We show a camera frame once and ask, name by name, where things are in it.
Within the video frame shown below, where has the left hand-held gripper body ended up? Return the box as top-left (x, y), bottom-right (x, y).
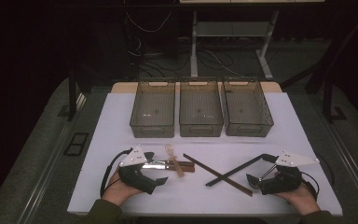
top-left (117, 145), bottom-right (157, 196)

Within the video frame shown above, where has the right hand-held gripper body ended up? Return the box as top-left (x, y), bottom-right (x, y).
top-left (256, 149), bottom-right (321, 196)

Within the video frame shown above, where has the light wooden spoon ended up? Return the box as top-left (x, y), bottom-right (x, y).
top-left (164, 143), bottom-right (186, 178)

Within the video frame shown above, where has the knife with wooden handle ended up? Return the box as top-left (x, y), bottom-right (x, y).
top-left (145, 160), bottom-right (196, 167)
top-left (141, 164), bottom-right (197, 174)

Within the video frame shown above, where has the brown chopstick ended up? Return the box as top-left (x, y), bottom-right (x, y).
top-left (183, 153), bottom-right (254, 197)

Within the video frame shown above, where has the translucent brown plastic bin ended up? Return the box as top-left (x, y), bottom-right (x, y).
top-left (222, 77), bottom-right (275, 138)
top-left (179, 77), bottom-right (225, 138)
top-left (129, 77), bottom-right (176, 139)

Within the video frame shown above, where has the person's right hand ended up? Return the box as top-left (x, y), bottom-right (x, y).
top-left (274, 182), bottom-right (321, 217)

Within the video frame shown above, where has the person's left hand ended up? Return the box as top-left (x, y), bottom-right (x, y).
top-left (102, 169), bottom-right (145, 207)

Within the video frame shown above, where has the white table mat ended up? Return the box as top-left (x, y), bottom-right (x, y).
top-left (67, 91), bottom-right (343, 217)

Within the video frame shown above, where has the black metal stand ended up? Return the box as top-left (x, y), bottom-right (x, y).
top-left (280, 13), bottom-right (358, 124)

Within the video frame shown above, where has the right hand-held gripper cable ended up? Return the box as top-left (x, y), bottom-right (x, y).
top-left (301, 171), bottom-right (321, 201)

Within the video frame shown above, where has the hand-held gripper cable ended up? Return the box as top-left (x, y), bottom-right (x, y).
top-left (100, 147), bottom-right (134, 198)
top-left (301, 171), bottom-right (321, 201)

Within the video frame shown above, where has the left hand-held gripper cable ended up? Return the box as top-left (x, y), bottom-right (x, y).
top-left (100, 147), bottom-right (134, 198)

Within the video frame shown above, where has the metal floor rail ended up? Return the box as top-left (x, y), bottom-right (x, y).
top-left (304, 92), bottom-right (358, 216)
top-left (16, 92), bottom-right (88, 224)

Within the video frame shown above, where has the tangle of floor cables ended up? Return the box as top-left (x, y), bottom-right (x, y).
top-left (135, 36), bottom-right (245, 78)

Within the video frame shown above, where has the hanging white cable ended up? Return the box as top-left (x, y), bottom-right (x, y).
top-left (125, 11), bottom-right (172, 34)

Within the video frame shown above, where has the white metal desk frame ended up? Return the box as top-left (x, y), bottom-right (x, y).
top-left (189, 9), bottom-right (280, 81)

